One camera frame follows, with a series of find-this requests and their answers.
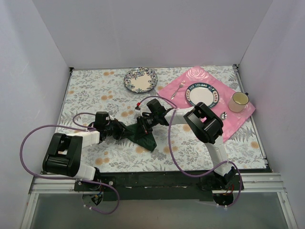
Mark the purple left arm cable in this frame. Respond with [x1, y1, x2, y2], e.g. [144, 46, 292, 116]
[20, 112, 120, 214]

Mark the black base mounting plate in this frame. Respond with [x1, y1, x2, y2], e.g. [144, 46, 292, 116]
[73, 173, 245, 202]

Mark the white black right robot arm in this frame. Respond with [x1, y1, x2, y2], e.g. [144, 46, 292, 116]
[135, 99, 238, 190]

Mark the silver spoon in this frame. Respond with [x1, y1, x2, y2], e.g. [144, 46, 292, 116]
[220, 112, 227, 120]

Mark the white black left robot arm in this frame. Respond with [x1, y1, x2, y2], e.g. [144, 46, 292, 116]
[42, 112, 132, 191]

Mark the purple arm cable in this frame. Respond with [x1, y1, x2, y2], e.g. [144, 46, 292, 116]
[20, 112, 120, 214]
[137, 95, 243, 208]

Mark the pink rose placemat cloth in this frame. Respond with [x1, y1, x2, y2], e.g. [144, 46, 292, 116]
[158, 66, 255, 141]

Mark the aluminium frame rail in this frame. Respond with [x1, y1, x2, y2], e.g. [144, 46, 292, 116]
[21, 173, 298, 229]

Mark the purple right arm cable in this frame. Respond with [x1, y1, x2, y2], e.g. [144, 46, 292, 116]
[137, 95, 243, 208]

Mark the blue floral ceramic plate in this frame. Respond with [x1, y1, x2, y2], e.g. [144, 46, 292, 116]
[124, 67, 158, 94]

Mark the dark green cloth napkin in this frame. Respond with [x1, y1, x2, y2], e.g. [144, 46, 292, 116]
[124, 124, 157, 152]

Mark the green rimmed white plate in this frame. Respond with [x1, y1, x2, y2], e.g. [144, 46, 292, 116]
[185, 83, 219, 108]

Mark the cream enamel mug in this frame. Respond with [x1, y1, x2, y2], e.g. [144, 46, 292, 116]
[228, 92, 249, 113]

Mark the silver fork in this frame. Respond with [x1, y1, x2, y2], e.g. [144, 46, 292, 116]
[171, 81, 185, 100]

